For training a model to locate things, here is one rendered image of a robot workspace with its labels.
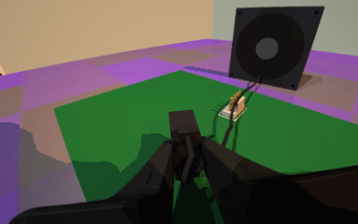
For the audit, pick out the black cooling fan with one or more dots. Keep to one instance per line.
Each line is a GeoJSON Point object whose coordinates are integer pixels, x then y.
{"type": "Point", "coordinates": [273, 42]}

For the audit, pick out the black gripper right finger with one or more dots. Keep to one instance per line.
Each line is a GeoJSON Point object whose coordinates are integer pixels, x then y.
{"type": "Point", "coordinates": [249, 193]}

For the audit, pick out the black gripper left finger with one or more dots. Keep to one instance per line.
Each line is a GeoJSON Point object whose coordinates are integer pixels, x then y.
{"type": "Point", "coordinates": [146, 199]}

